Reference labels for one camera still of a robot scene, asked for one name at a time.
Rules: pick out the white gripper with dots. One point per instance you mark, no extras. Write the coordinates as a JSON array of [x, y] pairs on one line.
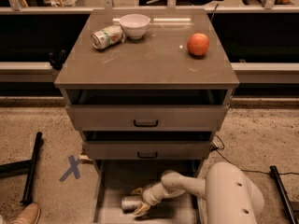
[[149, 197]]

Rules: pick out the clear plastic water bottle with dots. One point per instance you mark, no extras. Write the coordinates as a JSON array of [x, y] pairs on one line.
[[130, 203]]

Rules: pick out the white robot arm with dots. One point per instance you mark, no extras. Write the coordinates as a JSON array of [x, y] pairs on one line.
[[231, 197]]

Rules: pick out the bottom grey drawer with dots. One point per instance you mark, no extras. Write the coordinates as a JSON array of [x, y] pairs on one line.
[[119, 178]]

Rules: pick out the grey drawer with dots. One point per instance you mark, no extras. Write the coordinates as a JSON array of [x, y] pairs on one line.
[[119, 178], [147, 145], [147, 117]]

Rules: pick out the middle grey drawer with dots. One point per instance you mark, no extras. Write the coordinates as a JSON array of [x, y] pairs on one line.
[[147, 145]]

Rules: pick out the top grey drawer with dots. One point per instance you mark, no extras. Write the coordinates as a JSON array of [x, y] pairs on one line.
[[147, 117]]

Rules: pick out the grey drawer cabinet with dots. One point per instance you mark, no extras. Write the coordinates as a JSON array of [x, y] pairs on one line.
[[156, 69]]

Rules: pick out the blue tape cross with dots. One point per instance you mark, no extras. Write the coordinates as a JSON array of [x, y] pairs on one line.
[[72, 170]]

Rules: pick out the tan shoe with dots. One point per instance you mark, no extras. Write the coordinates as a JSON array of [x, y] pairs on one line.
[[30, 215]]

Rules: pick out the black stand leg left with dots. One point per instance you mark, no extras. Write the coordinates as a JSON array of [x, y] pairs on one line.
[[27, 167]]

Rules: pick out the black stand leg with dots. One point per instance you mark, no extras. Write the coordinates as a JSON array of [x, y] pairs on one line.
[[291, 208], [27, 167]]

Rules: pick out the black stand leg right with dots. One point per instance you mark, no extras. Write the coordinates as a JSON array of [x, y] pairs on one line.
[[291, 208]]

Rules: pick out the black clamp knob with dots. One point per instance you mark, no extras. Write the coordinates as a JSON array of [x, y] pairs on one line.
[[57, 60]]

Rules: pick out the orange fruit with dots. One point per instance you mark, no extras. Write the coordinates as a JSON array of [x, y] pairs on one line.
[[198, 44]]

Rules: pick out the green white soda can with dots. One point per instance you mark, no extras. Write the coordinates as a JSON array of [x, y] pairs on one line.
[[107, 37]]

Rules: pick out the white ceramic bowl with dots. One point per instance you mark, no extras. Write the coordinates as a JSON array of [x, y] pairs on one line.
[[134, 25]]

